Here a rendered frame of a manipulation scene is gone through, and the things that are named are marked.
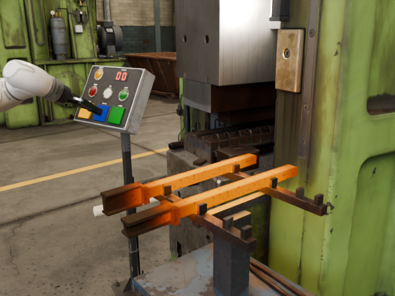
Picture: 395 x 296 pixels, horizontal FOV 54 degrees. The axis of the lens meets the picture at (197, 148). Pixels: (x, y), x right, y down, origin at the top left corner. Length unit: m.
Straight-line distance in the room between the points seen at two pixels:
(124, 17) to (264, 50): 9.24
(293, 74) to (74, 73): 5.28
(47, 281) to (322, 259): 1.67
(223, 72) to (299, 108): 0.26
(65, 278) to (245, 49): 1.71
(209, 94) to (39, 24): 4.93
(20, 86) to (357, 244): 1.27
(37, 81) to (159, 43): 9.57
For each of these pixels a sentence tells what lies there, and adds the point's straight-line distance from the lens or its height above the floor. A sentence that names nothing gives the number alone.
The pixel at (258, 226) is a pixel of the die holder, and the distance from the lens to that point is 1.35.
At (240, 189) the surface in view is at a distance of 0.83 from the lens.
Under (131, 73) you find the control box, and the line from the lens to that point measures 1.74.
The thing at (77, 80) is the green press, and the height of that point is 0.64.
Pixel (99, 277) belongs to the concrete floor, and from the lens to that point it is 2.40.
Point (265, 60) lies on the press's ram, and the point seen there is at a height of 1.26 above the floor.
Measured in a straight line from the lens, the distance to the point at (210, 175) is 0.93.
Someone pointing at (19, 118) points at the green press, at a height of 0.15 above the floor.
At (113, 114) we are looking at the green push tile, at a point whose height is 1.01.
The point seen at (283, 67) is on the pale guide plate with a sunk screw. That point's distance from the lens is 1.16.
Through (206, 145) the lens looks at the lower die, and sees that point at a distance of 1.33.
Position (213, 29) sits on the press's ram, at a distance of 1.24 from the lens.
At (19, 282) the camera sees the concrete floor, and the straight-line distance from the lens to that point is 2.51.
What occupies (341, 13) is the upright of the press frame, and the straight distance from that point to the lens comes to 1.06.
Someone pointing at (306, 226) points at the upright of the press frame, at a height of 0.78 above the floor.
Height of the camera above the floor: 1.36
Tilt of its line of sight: 17 degrees down
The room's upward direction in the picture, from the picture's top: 1 degrees counter-clockwise
